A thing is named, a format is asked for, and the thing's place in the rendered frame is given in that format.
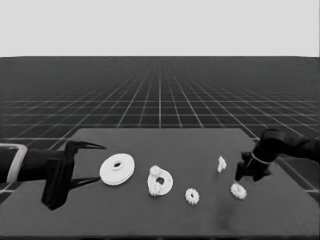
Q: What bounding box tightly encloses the small white T-shaped piece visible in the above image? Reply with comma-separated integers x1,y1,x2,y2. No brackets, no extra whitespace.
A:
216,155,228,174

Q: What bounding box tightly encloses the small white toothed gear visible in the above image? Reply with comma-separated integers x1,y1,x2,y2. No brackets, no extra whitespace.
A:
149,165,163,178
230,182,248,200
184,187,201,206
147,182,163,198

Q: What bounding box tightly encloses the large thick white disc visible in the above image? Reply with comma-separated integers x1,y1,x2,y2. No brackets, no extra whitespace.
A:
99,152,136,187

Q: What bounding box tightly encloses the white round carrier with pins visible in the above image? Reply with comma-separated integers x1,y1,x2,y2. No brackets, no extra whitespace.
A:
147,165,174,197

